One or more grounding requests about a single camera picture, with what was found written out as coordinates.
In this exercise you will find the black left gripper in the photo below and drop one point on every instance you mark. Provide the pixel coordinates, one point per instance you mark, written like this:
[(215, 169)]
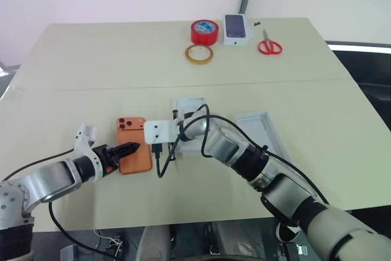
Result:
[(104, 157)]

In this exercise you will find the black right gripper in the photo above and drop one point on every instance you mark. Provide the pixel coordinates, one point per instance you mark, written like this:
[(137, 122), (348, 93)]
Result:
[(157, 150)]

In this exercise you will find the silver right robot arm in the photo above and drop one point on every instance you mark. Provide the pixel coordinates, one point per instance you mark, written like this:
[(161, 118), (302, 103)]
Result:
[(275, 181)]

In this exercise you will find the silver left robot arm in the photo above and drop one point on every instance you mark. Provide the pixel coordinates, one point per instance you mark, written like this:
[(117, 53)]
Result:
[(52, 178)]

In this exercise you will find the white phone box base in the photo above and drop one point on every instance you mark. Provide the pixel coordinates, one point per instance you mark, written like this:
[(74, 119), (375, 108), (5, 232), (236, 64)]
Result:
[(191, 103)]

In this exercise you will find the small grey box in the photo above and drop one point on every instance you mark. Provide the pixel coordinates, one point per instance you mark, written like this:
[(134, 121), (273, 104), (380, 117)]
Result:
[(69, 253)]

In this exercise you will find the white phone box lid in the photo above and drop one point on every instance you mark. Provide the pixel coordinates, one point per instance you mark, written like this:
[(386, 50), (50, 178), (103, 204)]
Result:
[(259, 126)]

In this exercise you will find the white printed phone box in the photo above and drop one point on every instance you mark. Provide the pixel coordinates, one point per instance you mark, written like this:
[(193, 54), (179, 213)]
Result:
[(236, 28)]

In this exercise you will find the orange smartphone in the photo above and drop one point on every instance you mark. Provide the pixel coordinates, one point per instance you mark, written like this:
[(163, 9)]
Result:
[(131, 129)]

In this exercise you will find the grey rounded shape under table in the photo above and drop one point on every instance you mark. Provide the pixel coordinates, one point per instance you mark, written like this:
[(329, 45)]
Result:
[(152, 244)]

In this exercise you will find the clear yellowish tape roll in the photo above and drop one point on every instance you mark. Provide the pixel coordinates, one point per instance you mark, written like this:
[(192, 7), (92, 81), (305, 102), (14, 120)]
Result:
[(198, 60)]

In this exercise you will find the red tape roll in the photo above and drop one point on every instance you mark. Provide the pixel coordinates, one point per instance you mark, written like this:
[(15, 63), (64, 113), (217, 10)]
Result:
[(204, 33)]

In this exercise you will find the grey object beside table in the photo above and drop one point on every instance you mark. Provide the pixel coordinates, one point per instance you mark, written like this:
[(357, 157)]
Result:
[(7, 73)]

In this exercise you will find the dark furniture with white edge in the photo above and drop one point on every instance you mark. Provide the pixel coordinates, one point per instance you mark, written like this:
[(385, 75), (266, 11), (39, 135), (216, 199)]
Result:
[(366, 65)]

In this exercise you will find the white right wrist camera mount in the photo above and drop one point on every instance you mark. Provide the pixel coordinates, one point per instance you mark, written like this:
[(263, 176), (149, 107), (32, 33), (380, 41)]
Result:
[(160, 132)]

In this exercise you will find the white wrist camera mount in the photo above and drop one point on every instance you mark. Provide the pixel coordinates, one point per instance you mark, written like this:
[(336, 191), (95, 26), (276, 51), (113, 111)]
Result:
[(160, 132), (82, 148)]

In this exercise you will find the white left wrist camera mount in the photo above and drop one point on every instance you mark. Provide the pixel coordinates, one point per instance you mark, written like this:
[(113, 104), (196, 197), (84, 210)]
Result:
[(82, 148)]

